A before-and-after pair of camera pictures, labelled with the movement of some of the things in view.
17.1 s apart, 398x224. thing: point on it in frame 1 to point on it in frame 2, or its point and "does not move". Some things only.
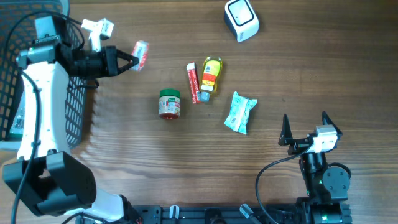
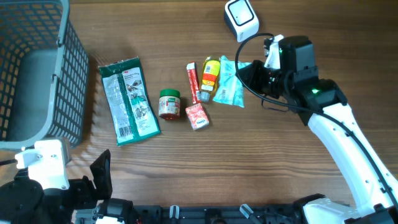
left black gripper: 111,54 to 88,195
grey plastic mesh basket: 17,30 does not move
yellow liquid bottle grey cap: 212,70 does not move
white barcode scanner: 239,16 does not move
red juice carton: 140,50 to 197,116
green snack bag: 17,127 to 134,114
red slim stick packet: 194,84 does not move
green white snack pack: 239,113 to 230,89
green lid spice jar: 169,104 does not move
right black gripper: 297,144 to 255,68
